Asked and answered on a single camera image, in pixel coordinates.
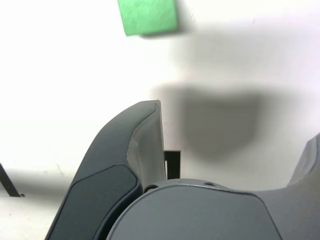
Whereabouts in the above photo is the black tape square outline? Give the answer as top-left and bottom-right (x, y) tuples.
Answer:
(163, 149), (182, 180)

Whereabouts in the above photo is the green cube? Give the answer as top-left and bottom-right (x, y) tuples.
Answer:
(117, 0), (180, 38)

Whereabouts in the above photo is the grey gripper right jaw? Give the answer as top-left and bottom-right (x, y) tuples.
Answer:
(106, 132), (320, 240)

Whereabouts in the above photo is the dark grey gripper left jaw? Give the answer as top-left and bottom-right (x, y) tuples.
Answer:
(44, 99), (167, 240)

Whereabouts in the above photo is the black tape strip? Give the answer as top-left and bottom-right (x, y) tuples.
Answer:
(0, 162), (21, 198)

